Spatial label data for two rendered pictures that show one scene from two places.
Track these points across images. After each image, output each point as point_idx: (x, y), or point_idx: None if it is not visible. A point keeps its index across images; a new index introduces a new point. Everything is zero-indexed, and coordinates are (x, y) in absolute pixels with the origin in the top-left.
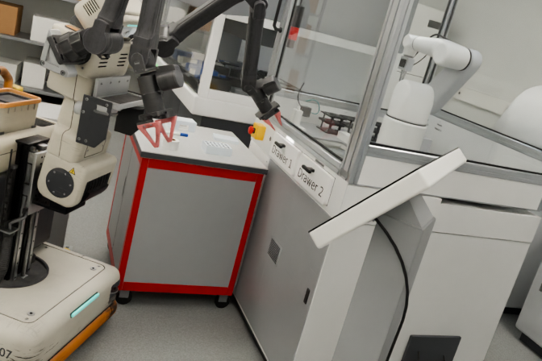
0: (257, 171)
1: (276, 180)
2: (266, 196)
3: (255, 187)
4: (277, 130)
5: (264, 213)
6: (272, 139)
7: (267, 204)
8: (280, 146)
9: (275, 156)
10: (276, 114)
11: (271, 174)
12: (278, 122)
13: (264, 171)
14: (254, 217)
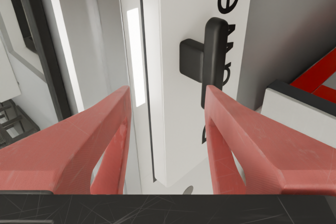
0: (310, 98)
1: (271, 23)
2: (300, 40)
3: (326, 75)
4: (153, 192)
5: (327, 12)
6: (184, 184)
7: (314, 14)
8: (220, 26)
9: (230, 87)
10: (61, 189)
11: (261, 73)
12: (127, 139)
13: (280, 88)
14: (324, 56)
